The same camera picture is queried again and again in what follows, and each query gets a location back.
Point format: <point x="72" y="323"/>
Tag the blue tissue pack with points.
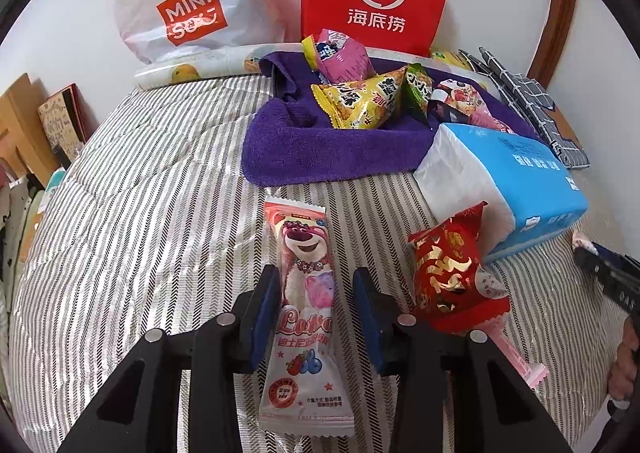
<point x="525" y="173"/>

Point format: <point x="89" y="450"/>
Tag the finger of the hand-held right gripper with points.
<point x="607" y="273"/>

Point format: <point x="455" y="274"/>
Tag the dark checkered cloth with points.
<point x="530" y="93"/>

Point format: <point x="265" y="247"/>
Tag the pink panda snack packet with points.
<point x="465" y="100"/>

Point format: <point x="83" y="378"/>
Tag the pink bear candy packet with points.
<point x="305" y="243"/>

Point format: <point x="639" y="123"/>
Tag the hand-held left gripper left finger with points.
<point x="262" y="318"/>

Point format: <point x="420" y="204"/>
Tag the brown cover book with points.
<point x="60" y="123"/>

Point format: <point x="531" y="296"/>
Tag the pale bedside clutter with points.
<point x="20" y="213"/>

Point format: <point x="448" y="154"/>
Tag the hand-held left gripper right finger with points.
<point x="367" y="318"/>

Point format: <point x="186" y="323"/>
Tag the green snack packet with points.
<point x="417" y="88"/>

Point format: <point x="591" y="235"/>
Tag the pink stick packet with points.
<point x="510" y="353"/>

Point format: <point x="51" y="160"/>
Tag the wooden door frame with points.
<point x="560" y="8"/>

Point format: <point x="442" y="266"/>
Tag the yellow chips bag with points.
<point x="442" y="55"/>

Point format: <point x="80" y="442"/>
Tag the red gold snack packet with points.
<point x="445" y="263"/>

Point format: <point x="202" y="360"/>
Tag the yellow triangular snack packet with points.
<point x="360" y="98"/>

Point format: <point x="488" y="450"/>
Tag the purple towel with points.
<point x="300" y="143"/>

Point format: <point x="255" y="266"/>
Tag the wooden board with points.
<point x="20" y="123"/>

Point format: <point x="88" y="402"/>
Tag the rolled white printed mat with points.
<point x="210" y="63"/>

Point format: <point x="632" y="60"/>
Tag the striped grey blanket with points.
<point x="150" y="183"/>

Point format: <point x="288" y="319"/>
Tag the person's right hand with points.
<point x="625" y="363"/>

